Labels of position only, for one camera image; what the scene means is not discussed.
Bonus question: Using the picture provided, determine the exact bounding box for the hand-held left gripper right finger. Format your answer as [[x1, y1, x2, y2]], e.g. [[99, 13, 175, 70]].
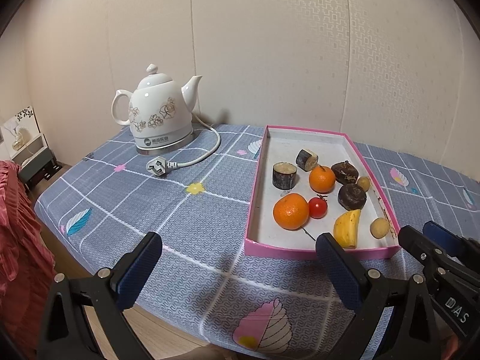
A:
[[316, 232, 437, 360]]

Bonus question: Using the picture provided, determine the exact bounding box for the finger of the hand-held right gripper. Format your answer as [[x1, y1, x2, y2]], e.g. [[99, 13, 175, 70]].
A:
[[422, 221, 480, 259], [397, 225, 480, 289]]

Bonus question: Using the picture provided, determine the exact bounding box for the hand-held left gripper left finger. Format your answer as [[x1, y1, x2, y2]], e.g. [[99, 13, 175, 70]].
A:
[[37, 232, 163, 360]]

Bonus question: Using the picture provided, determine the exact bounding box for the pink cardboard box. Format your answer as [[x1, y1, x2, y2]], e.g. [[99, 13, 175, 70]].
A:
[[244, 124, 402, 260]]

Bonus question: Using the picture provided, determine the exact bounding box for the yellow mango piece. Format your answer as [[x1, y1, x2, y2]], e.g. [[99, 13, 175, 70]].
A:
[[333, 209, 361, 249]]

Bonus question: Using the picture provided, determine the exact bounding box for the red cherry tomato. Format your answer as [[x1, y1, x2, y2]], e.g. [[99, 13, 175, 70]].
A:
[[308, 195, 329, 219]]

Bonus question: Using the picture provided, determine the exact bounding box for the dark brown water chestnut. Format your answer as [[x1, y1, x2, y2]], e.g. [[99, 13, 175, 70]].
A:
[[337, 183, 367, 211], [331, 160, 360, 185]]

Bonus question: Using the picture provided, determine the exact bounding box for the tangerine with long stem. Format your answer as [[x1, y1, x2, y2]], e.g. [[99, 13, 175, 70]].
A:
[[272, 193, 317, 241]]

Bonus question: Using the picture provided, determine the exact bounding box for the tangerine with short stem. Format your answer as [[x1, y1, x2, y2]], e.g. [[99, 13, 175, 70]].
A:
[[308, 165, 336, 194]]

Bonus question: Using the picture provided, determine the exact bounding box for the large sugarcane piece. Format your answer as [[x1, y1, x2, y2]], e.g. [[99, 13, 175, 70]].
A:
[[272, 162, 298, 191]]

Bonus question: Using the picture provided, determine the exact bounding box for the small sugarcane piece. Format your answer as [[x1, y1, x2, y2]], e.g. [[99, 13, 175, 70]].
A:
[[295, 149, 319, 172]]

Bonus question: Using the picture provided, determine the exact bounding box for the blue-grey checked tablecloth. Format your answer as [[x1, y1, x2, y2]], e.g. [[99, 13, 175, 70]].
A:
[[34, 124, 480, 355]]

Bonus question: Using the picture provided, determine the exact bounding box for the red cloth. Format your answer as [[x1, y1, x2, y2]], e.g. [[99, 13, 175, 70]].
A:
[[0, 160, 57, 346]]

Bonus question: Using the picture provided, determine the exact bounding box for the silver kettle base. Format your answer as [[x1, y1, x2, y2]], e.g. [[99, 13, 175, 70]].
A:
[[136, 135, 196, 157]]

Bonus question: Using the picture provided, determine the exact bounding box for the grey nightstand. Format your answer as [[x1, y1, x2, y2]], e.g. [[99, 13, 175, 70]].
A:
[[9, 133, 62, 192]]

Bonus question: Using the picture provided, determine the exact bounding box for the white floral ceramic kettle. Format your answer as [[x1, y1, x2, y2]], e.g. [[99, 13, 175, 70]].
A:
[[111, 64, 203, 149]]

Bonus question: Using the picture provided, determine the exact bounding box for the white leaf-print board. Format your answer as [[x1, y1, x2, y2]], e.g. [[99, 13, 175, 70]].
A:
[[14, 106, 40, 136]]

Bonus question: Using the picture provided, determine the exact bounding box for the white power cord with plug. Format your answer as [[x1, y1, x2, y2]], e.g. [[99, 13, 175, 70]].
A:
[[145, 114, 222, 177]]

